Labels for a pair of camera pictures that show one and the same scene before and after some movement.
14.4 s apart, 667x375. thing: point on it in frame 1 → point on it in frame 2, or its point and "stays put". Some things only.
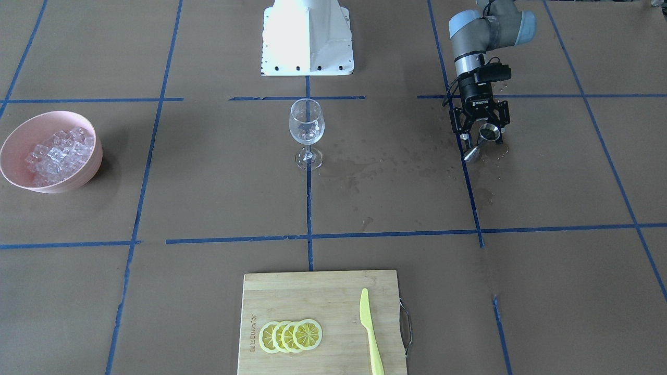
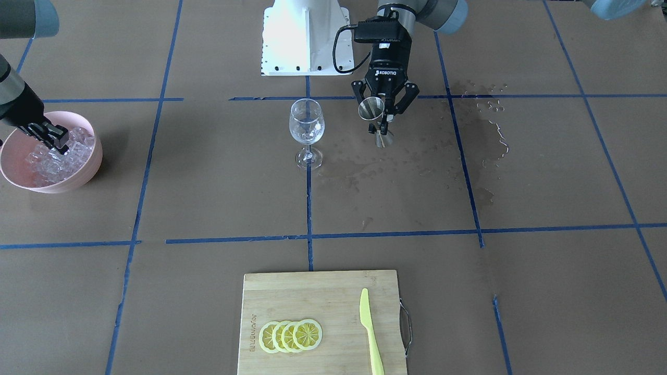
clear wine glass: x=307 y=126 stays put
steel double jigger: x=487 y=132 → x=372 y=108
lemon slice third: x=287 y=337 stays put
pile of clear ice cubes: x=59 y=157 stays put
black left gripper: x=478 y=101 → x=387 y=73
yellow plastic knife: x=365 y=315 stays put
